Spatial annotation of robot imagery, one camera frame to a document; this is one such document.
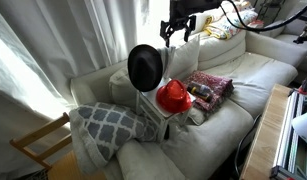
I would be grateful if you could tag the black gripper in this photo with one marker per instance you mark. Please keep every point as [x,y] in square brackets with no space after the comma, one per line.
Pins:
[193,6]

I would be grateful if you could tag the black fedora hat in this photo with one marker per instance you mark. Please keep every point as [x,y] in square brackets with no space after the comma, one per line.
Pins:
[144,68]

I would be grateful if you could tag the red sequin fedora hat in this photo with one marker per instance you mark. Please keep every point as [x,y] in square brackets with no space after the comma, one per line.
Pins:
[174,96]

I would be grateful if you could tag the natural wood chair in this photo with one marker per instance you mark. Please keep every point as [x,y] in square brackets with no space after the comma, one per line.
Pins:
[39,133]

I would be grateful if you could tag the floral yellow blanket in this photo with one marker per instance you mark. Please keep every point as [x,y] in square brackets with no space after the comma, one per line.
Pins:
[226,23]

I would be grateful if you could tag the clear plastic water bottle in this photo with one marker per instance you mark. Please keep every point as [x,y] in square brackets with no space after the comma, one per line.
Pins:
[203,87]

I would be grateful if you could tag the pink patterned folded cloth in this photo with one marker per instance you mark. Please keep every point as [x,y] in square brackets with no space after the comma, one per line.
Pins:
[219,83]

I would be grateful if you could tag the black metal rack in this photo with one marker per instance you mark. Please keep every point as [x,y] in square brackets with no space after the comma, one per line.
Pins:
[268,8]

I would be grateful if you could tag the beige fabric sofa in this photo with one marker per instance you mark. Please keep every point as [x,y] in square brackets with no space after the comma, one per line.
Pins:
[259,76]

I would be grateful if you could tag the grey armchair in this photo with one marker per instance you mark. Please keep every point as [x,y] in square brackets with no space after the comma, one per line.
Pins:
[276,28]

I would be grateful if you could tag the white sheer curtain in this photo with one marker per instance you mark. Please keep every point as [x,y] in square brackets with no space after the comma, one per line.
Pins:
[59,50]

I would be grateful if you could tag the grey white patterned pillow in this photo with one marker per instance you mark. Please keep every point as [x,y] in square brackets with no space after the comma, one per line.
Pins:
[106,130]

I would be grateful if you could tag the red clamp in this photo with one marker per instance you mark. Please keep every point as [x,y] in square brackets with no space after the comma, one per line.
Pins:
[305,86]

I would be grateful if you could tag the light wooden table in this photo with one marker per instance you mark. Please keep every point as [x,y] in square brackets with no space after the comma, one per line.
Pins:
[263,140]

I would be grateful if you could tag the white lamp shade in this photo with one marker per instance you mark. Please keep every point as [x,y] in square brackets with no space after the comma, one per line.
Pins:
[304,126]

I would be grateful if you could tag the aluminium rail frame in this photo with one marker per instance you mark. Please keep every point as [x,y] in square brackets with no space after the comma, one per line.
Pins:
[289,143]

